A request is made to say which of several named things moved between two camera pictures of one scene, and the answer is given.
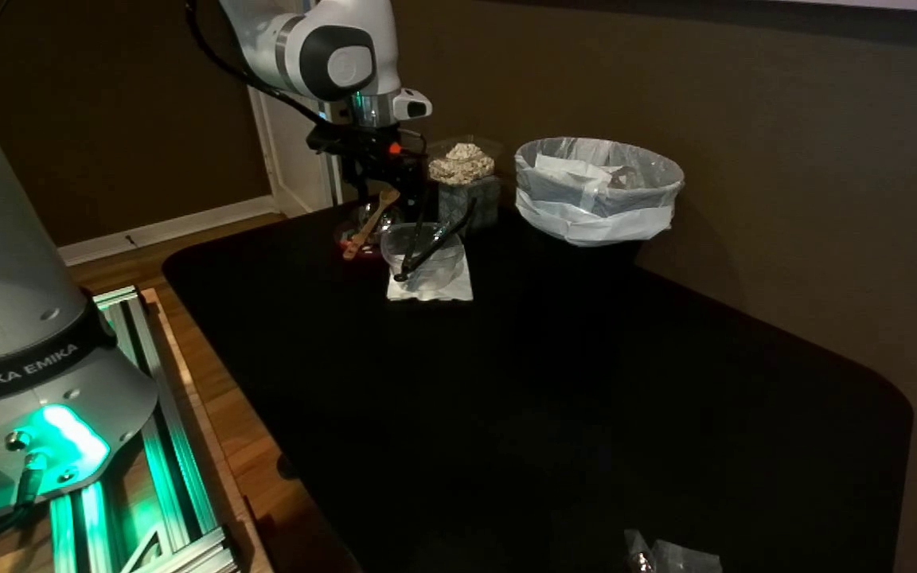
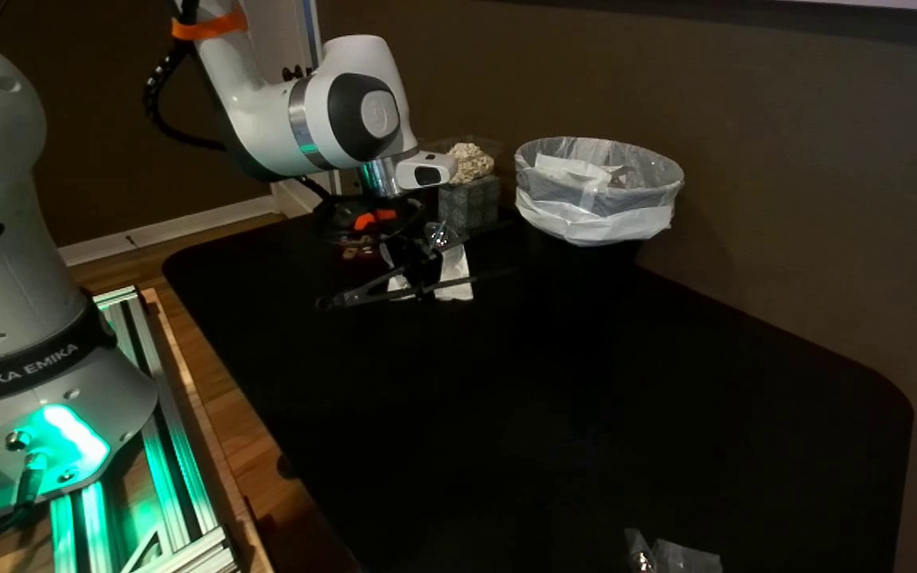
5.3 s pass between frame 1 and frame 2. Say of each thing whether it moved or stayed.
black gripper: moved
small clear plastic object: stayed
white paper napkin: stayed
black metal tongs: moved
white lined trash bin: stayed
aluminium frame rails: stayed
